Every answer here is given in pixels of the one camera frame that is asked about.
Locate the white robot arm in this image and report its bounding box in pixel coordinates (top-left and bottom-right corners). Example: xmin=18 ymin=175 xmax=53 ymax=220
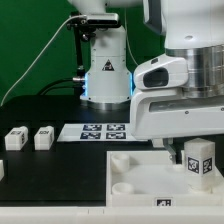
xmin=68 ymin=0 xmax=224 ymax=146

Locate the white block left edge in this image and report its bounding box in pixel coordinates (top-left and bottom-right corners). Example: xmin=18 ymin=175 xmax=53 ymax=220
xmin=0 ymin=160 xmax=4 ymax=181

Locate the white front rail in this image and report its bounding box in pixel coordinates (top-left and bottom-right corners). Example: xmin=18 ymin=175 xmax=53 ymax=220
xmin=0 ymin=207 xmax=224 ymax=224

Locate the white tag sheet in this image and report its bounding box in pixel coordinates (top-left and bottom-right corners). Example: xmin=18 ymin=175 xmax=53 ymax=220
xmin=56 ymin=123 xmax=148 ymax=143

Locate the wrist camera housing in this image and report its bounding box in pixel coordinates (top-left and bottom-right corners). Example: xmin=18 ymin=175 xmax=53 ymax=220
xmin=134 ymin=54 xmax=188 ymax=90

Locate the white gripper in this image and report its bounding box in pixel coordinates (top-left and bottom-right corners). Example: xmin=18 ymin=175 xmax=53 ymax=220
xmin=130 ymin=88 xmax=224 ymax=164

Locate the black cable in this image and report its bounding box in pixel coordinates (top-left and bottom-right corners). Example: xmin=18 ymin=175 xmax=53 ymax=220
xmin=35 ymin=77 xmax=84 ymax=96

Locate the white square tabletop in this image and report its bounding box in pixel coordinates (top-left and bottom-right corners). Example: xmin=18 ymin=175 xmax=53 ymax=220
xmin=106 ymin=151 xmax=224 ymax=207

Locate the black camera on stand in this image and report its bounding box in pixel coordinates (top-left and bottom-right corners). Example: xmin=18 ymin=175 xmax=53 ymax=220
xmin=66 ymin=12 xmax=121 ymax=95

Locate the grey cable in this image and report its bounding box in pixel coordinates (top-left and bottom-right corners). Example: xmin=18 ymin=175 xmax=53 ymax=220
xmin=0 ymin=15 xmax=84 ymax=107

